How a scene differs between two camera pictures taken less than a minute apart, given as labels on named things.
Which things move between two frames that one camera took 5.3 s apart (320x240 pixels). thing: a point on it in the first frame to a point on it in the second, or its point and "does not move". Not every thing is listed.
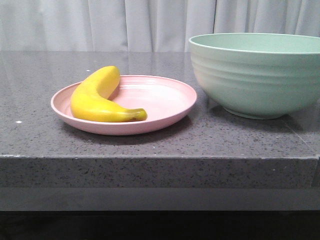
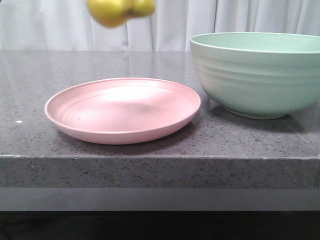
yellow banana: x=90 y=100 to x=116 y=13
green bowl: x=258 y=75 does not move
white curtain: x=144 y=25 does not move
